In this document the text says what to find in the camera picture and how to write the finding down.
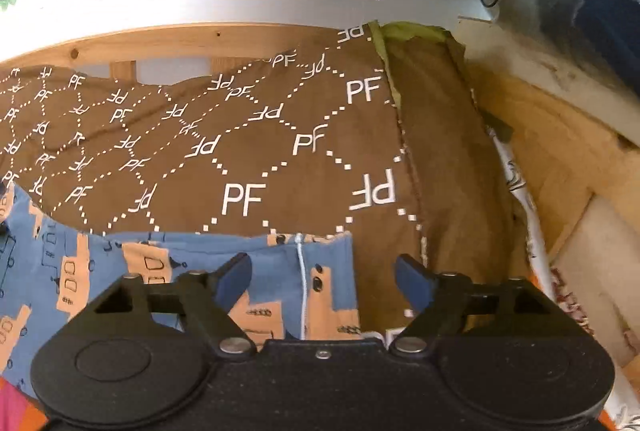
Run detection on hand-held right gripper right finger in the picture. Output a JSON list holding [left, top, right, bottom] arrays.
[[390, 254, 568, 355]]

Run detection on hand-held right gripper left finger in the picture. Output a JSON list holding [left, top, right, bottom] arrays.
[[70, 253, 253, 356]]

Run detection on blue pants with orange print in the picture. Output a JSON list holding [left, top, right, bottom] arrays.
[[0, 184, 362, 399]]

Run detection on white printed cloth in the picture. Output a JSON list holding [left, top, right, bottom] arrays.
[[487, 124, 640, 431]]

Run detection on brown printed blanket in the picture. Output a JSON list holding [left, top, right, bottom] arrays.
[[0, 22, 531, 342]]

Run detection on yellow-green sheet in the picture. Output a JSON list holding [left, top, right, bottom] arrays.
[[370, 22, 451, 109]]

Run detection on white shelf board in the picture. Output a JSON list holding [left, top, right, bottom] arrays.
[[0, 0, 501, 62]]

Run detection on wooden bed frame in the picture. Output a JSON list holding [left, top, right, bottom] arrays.
[[0, 24, 640, 262]]

